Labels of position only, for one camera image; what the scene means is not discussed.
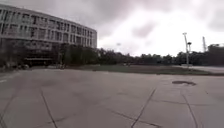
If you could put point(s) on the grey concrete slab pavement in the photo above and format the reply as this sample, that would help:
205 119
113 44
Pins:
100 96

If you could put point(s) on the row of dark trees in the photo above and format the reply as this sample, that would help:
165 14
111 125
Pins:
150 58

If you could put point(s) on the dark round manhole cover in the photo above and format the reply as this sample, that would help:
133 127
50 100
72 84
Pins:
183 82

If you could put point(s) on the tall pale lamp pole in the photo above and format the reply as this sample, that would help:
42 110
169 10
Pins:
186 50

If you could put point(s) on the large pale multi-storey building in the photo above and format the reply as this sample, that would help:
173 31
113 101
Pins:
36 31

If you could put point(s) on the distant thin tower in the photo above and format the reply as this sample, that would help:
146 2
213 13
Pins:
204 44

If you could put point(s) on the pale road strip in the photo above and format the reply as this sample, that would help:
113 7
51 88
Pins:
206 68

